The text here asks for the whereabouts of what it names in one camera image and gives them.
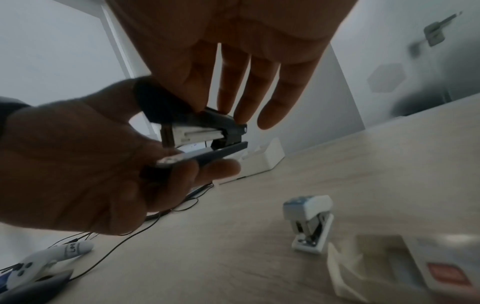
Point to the person's left hand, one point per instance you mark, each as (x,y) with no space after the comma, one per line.
(75,163)

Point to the person's right hand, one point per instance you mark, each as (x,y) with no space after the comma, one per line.
(232,38)

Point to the black stapler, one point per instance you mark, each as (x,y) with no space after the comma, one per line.
(225,127)

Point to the small white red box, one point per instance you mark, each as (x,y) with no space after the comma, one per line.
(393,267)

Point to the white controller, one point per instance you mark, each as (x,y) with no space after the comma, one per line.
(37,261)

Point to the white organizer tray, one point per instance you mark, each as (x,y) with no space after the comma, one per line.
(270,157)

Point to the black oval pad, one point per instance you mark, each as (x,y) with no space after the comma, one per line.
(37,289)

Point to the hexagon glass sticker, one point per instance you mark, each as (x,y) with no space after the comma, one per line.
(386,77)

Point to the blue staple box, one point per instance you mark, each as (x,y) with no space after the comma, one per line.
(307,210)

